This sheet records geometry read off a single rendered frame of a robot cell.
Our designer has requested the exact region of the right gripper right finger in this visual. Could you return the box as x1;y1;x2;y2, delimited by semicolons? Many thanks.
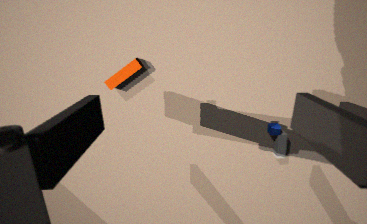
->
290;93;367;189

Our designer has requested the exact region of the grey rectangular bar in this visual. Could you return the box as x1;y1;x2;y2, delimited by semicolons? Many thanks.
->
273;131;288;159

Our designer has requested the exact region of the small blue block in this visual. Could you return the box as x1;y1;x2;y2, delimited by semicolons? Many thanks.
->
267;123;281;135

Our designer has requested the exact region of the orange rectangular block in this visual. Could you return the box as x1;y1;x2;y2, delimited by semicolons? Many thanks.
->
104;58;143;90

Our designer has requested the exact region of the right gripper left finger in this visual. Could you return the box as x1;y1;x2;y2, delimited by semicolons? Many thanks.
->
0;95;105;224

